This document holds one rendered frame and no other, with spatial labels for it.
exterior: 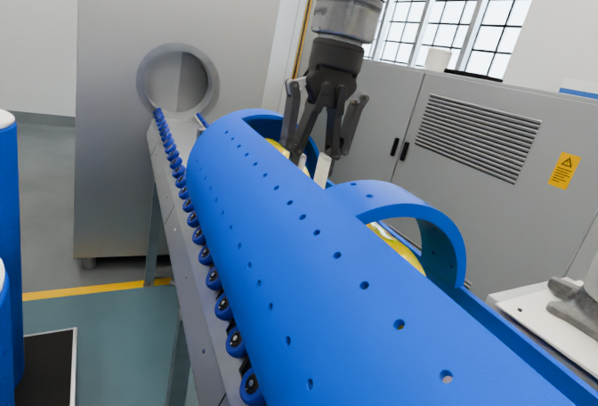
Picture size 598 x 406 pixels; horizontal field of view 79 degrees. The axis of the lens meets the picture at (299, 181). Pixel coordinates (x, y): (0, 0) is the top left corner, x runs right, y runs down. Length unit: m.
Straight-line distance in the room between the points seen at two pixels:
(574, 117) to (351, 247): 1.63
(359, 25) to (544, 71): 2.64
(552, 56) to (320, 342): 2.92
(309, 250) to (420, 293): 0.11
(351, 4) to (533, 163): 1.53
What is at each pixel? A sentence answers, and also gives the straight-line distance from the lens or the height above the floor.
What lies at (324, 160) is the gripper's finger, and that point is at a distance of 0.57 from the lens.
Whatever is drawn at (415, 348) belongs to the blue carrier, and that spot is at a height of 1.19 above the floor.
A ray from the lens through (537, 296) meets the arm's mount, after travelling 0.90.
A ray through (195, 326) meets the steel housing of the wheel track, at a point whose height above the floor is 0.87.
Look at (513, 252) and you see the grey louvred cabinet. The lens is 1.99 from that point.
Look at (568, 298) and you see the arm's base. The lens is 0.91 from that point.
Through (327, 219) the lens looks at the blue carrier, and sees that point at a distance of 0.36.
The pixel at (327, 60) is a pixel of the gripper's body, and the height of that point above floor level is 1.35.
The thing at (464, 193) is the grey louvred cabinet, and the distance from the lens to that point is 2.10.
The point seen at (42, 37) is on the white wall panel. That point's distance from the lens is 4.96.
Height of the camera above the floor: 1.35
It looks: 18 degrees down
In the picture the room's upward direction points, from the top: 13 degrees clockwise
